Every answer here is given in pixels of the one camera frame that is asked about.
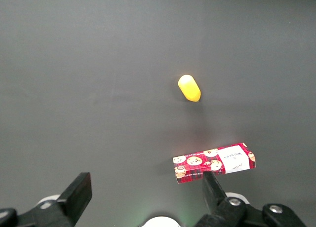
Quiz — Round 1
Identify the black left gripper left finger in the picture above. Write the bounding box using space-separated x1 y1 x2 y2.
56 172 93 227

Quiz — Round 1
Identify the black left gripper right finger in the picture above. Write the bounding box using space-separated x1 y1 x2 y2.
197 171 248 227

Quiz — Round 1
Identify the red cookie box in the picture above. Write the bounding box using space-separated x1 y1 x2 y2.
172 142 256 184

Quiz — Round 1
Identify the yellow lemon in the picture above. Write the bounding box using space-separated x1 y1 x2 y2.
177 75 202 103

